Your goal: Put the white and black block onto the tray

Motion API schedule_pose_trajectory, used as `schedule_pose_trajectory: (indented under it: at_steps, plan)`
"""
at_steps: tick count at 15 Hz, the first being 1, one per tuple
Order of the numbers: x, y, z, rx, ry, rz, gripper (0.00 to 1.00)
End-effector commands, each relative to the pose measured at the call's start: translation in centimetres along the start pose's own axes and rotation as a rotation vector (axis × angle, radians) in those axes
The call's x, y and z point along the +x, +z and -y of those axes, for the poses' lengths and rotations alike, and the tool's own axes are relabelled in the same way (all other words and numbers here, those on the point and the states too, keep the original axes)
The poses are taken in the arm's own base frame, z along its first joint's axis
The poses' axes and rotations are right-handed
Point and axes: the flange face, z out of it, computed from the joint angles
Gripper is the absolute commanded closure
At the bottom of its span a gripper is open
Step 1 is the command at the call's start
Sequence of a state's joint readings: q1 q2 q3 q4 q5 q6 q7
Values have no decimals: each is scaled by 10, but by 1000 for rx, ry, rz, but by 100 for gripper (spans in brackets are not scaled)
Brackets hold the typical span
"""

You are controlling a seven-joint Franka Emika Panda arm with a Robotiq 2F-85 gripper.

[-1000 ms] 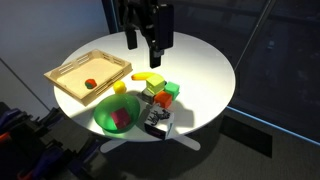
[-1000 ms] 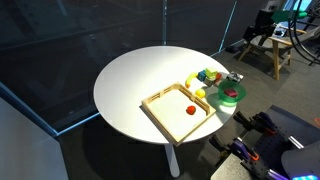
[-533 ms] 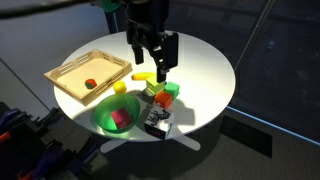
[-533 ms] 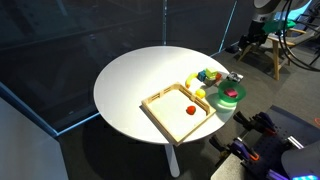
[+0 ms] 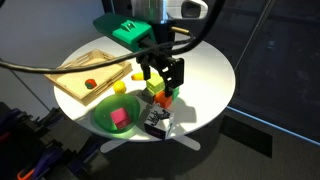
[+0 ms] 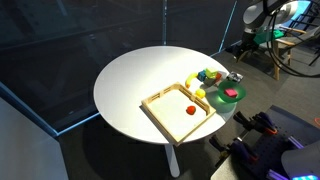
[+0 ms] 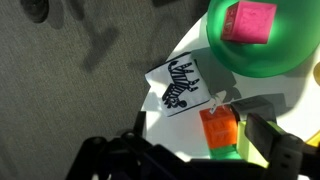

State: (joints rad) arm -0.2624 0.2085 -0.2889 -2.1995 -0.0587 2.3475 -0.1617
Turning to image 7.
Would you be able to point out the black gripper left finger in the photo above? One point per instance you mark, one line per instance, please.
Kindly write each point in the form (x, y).
(110, 160)

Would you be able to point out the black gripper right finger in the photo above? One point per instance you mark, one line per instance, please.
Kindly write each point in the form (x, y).
(286, 156)

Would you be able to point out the yellow-green block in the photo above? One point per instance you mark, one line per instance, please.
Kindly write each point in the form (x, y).
(245, 150)

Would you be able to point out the grey block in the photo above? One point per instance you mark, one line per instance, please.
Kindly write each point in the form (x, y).
(253, 105)

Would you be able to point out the green block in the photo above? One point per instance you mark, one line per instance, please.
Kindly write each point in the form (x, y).
(223, 153)

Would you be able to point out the orange block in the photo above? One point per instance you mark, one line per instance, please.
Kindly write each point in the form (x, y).
(220, 128)

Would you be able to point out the green plastic bowl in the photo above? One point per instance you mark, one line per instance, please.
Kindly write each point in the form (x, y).
(266, 60)

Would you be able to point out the dark red fruit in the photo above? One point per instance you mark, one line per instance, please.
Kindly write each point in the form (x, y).
(250, 21)

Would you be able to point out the dark shoe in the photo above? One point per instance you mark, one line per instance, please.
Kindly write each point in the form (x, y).
(35, 10)

